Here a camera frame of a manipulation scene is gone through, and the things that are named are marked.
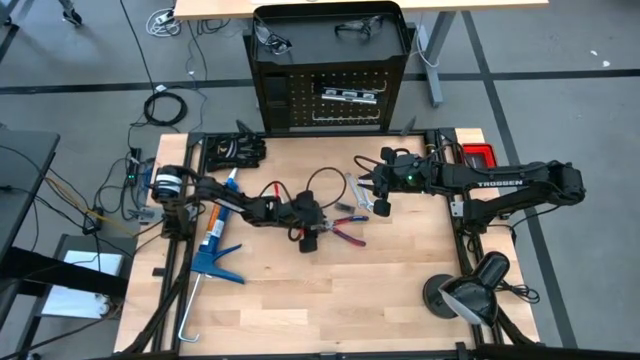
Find black aluminium table frame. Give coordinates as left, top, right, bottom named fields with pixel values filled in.
left=117, top=127, right=541, bottom=360

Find black pegboard cart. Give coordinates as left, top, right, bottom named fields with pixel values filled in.
left=243, top=0, right=416, bottom=136

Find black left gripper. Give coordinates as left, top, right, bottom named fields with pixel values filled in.
left=287, top=189, right=332, bottom=254

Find coiled white cable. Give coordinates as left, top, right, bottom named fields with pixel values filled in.
left=145, top=7, right=184, bottom=39

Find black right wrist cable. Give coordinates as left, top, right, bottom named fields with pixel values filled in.
left=353, top=147, right=401, bottom=176

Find black side table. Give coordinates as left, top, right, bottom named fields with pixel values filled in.
left=0, top=122, right=62, bottom=266

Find black metal beam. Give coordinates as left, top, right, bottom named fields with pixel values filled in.
left=0, top=246, right=130, bottom=300

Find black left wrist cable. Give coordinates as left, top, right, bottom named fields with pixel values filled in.
left=258, top=166, right=348, bottom=210

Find black desk lamp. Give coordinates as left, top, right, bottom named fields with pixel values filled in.
left=422, top=250, right=512, bottom=329

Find blue caulking gun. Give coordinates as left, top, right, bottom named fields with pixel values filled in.
left=178, top=167, right=247, bottom=345

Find red plastic bin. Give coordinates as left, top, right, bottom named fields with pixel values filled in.
left=462, top=143, right=499, bottom=169

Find black lamp power cord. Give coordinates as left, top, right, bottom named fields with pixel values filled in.
left=499, top=279, right=542, bottom=305

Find coiled black cable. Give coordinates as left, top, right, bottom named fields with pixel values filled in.
left=143, top=90, right=189, bottom=128

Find wooden desk grey legs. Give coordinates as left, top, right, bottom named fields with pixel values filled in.
left=173, top=0, right=550, bottom=110

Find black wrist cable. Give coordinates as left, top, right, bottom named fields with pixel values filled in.
left=353, top=147, right=401, bottom=176
left=258, top=166, right=348, bottom=210

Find red blue handled pliers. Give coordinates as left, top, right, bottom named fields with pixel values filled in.
left=323, top=214, right=371, bottom=249

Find black work gloves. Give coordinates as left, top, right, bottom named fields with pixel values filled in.
left=205, top=133, right=268, bottom=170

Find black frame safety glasses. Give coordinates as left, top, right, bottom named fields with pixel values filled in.
left=333, top=14, right=386, bottom=40
left=253, top=17, right=294, bottom=56

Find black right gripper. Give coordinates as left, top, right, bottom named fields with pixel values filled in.
left=359, top=146, right=436, bottom=218

